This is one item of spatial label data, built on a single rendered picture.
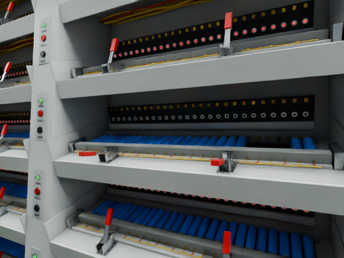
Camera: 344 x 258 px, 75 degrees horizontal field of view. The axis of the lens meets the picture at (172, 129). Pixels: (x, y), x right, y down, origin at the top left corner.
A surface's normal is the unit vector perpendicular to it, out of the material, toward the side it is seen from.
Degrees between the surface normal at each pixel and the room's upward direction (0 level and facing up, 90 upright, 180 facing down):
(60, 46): 90
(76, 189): 90
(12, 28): 109
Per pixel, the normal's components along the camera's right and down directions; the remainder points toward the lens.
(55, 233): 0.90, 0.00
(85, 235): -0.12, -0.96
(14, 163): -0.42, 0.28
